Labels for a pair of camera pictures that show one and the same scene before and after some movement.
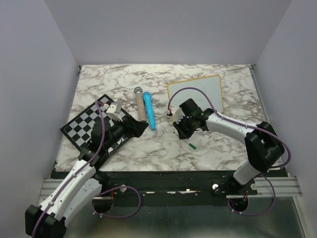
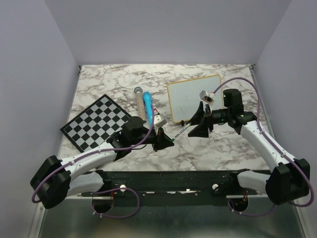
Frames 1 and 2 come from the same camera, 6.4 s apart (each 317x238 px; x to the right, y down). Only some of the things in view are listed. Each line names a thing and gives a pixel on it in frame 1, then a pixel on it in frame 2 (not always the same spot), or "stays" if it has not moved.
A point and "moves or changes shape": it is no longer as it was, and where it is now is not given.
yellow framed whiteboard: (211, 85) stays
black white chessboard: (78, 130) stays
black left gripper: (133, 128) → (161, 140)
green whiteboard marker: (190, 145) moves or changes shape
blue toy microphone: (147, 96) stays
